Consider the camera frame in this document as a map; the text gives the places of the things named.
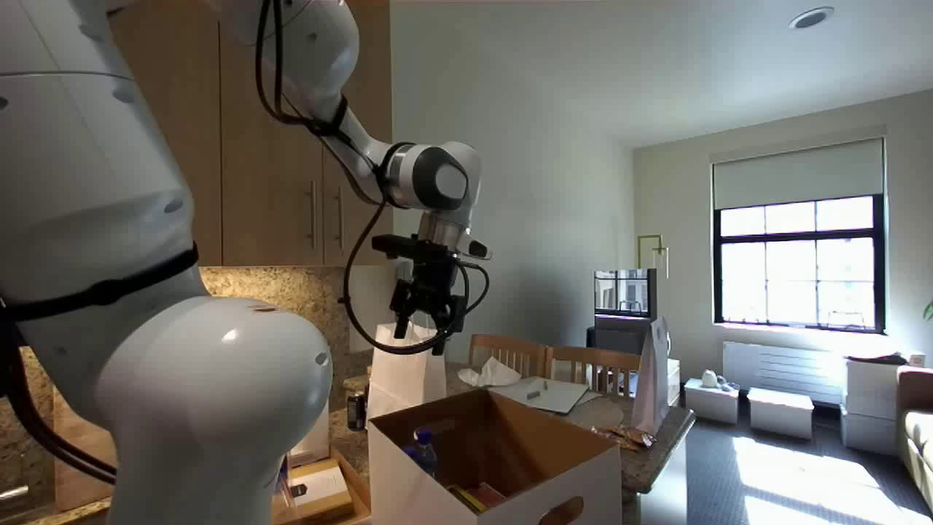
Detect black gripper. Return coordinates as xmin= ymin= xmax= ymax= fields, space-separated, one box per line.
xmin=390 ymin=247 xmax=473 ymax=357

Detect clear plastic bottle blue cap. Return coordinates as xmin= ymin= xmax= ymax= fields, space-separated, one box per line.
xmin=405 ymin=427 xmax=443 ymax=477

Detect white paper bag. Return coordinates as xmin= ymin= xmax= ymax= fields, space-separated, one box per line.
xmin=366 ymin=318 xmax=452 ymax=422

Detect white cloth bag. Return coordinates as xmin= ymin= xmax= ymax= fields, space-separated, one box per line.
xmin=632 ymin=318 xmax=677 ymax=436

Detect crumpled white tissue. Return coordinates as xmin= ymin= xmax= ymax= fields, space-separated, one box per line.
xmin=456 ymin=354 xmax=524 ymax=389

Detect wooden chair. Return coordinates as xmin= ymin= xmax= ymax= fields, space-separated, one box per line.
xmin=468 ymin=331 xmax=548 ymax=381
xmin=542 ymin=344 xmax=644 ymax=403

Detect dark small container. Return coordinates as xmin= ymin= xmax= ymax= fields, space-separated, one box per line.
xmin=345 ymin=387 xmax=370 ymax=433

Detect white open notebook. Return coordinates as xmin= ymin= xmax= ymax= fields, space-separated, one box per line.
xmin=487 ymin=373 xmax=593 ymax=417

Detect yellow and red packets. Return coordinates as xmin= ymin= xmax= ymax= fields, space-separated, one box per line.
xmin=446 ymin=481 xmax=507 ymax=516

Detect white cardboard box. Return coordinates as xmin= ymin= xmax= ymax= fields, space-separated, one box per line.
xmin=367 ymin=387 xmax=628 ymax=525

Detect wooden tray with white card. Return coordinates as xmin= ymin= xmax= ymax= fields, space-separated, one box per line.
xmin=274 ymin=455 xmax=363 ymax=525

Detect black monitor stand cabinet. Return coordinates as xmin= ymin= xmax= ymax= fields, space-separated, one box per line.
xmin=583 ymin=318 xmax=656 ymax=357

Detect small monitor screen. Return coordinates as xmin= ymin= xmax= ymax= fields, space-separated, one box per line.
xmin=593 ymin=264 xmax=660 ymax=322

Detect small orange tool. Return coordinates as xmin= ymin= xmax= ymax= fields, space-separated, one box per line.
xmin=593 ymin=422 xmax=656 ymax=452

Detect stone top dining table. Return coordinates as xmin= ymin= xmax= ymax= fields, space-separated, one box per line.
xmin=567 ymin=387 xmax=699 ymax=525

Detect small white object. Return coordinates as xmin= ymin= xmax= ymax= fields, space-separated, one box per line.
xmin=696 ymin=366 xmax=734 ymax=392

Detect low white storage box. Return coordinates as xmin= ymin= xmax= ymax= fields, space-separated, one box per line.
xmin=683 ymin=376 xmax=743 ymax=426
xmin=746 ymin=384 xmax=816 ymax=443

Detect white radiator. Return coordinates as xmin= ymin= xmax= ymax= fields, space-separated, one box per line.
xmin=721 ymin=338 xmax=852 ymax=407

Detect black framed window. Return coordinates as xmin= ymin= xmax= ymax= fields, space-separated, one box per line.
xmin=712 ymin=193 xmax=889 ymax=334

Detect white roller blind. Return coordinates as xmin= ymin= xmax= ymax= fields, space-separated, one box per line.
xmin=708 ymin=137 xmax=889 ymax=213

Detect stacked white boxes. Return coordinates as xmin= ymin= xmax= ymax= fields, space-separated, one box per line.
xmin=841 ymin=352 xmax=914 ymax=457

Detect round ceiling light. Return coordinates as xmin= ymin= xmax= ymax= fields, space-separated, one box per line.
xmin=788 ymin=2 xmax=836 ymax=32

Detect olive couch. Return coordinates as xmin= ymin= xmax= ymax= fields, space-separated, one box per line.
xmin=896 ymin=363 xmax=933 ymax=489

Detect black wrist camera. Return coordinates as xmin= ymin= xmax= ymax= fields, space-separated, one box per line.
xmin=370 ymin=229 xmax=492 ymax=264

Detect wooden wall cabinet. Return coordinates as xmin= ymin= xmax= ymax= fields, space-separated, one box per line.
xmin=106 ymin=0 xmax=395 ymax=268

